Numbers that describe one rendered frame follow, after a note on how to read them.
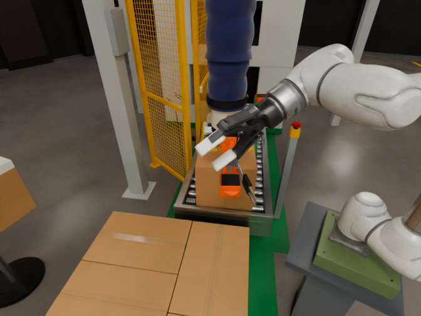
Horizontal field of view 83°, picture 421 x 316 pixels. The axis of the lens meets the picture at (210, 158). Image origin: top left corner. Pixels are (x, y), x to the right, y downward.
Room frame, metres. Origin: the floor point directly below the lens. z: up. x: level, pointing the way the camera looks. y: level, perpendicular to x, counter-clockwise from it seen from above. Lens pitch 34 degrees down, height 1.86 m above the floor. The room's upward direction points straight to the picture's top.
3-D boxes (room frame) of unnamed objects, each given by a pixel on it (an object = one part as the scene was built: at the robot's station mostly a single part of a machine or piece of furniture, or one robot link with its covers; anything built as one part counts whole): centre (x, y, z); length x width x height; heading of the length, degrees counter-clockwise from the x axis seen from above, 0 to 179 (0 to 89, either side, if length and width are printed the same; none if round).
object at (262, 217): (1.18, -0.08, 0.58); 0.70 x 0.03 x 0.06; 81
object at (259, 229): (1.18, -0.08, 0.48); 0.70 x 0.03 x 0.15; 81
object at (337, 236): (0.81, -0.73, 0.86); 0.22 x 0.18 x 0.06; 144
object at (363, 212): (0.78, -0.72, 1.00); 0.18 x 0.16 x 0.22; 19
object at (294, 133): (1.68, -0.66, 0.50); 0.07 x 0.07 x 1.00; 81
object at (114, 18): (2.06, 0.71, 1.62); 0.20 x 0.05 x 0.30; 171
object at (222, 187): (0.69, -0.07, 1.27); 0.08 x 0.07 x 0.05; 179
